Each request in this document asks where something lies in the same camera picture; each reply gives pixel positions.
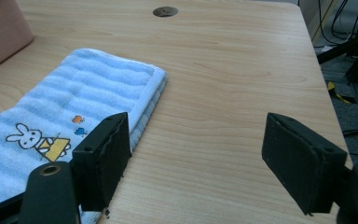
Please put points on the yellow and black tape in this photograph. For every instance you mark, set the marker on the yellow and black tape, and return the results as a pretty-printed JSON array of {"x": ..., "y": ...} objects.
[{"x": 338, "y": 93}]

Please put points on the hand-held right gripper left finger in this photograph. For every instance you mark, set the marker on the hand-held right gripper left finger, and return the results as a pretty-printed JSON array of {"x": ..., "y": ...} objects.
[{"x": 98, "y": 168}]

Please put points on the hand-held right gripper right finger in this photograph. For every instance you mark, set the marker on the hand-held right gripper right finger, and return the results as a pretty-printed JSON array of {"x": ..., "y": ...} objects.
[{"x": 301, "y": 165}]

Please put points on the black metal stand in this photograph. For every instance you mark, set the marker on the black metal stand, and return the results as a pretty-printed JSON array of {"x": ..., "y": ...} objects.
[{"x": 354, "y": 53}]

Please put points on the pink cardboard box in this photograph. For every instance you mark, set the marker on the pink cardboard box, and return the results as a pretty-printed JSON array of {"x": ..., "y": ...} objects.
[{"x": 0, "y": 32}]

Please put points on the light blue striped rabbit towel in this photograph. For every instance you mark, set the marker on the light blue striped rabbit towel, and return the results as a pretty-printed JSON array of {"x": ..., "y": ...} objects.
[{"x": 74, "y": 102}]

